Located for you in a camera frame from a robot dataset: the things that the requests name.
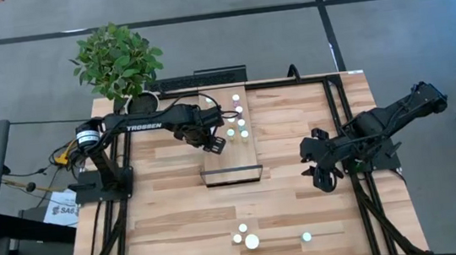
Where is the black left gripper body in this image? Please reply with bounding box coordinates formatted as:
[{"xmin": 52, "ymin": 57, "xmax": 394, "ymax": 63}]
[{"xmin": 172, "ymin": 120, "xmax": 219, "ymax": 149}]

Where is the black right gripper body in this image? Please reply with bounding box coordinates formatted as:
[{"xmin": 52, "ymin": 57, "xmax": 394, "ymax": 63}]
[{"xmin": 308, "ymin": 136, "xmax": 343, "ymax": 170}]

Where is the large white ball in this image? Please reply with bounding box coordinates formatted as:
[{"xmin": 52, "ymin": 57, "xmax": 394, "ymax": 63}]
[{"xmin": 244, "ymin": 233, "xmax": 261, "ymax": 251}]

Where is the black perforated equipment box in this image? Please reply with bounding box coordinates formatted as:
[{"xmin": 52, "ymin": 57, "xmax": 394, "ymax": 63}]
[{"xmin": 144, "ymin": 68, "xmax": 249, "ymax": 95}]

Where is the green plant in white pot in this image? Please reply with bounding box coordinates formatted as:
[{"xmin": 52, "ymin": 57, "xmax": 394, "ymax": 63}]
[{"xmin": 66, "ymin": 17, "xmax": 170, "ymax": 122}]

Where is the white printed paper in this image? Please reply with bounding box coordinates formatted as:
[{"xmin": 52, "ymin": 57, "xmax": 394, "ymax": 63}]
[{"xmin": 40, "ymin": 187, "xmax": 82, "ymax": 231}]

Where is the black rail bracket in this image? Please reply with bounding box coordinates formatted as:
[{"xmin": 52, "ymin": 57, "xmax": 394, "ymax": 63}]
[{"xmin": 286, "ymin": 63, "xmax": 303, "ymax": 84}]

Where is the black aluminium table frame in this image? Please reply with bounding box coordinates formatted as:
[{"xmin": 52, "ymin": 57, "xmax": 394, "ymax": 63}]
[{"xmin": 45, "ymin": 63, "xmax": 433, "ymax": 255}]

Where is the yellow cable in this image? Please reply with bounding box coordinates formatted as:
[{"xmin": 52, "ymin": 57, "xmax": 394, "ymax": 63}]
[{"xmin": 52, "ymin": 138, "xmax": 83, "ymax": 167}]

